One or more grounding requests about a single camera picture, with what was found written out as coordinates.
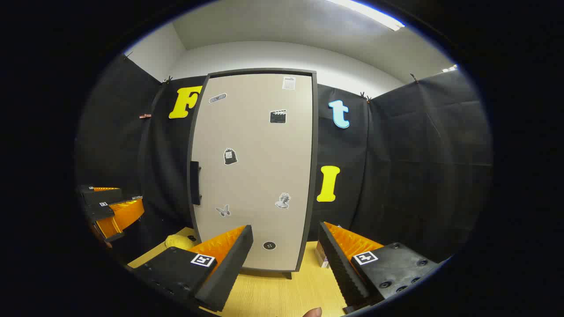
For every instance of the small ceiling light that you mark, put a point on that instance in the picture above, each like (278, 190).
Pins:
(450, 68)

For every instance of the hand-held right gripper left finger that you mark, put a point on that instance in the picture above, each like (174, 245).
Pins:
(229, 268)

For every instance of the black backdrop cloth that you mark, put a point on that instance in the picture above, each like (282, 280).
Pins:
(418, 154)

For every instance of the beige cabinet door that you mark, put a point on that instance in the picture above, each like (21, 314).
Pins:
(255, 176)

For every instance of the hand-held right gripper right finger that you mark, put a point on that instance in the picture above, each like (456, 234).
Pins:
(339, 264)

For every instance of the long ceiling light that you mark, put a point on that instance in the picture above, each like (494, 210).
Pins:
(374, 15)

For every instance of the yellow rounded object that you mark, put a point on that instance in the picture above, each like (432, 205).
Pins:
(178, 242)

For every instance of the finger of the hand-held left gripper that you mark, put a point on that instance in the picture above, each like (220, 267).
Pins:
(99, 211)
(103, 196)

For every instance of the cream spine book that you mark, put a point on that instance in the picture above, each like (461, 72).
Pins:
(320, 254)

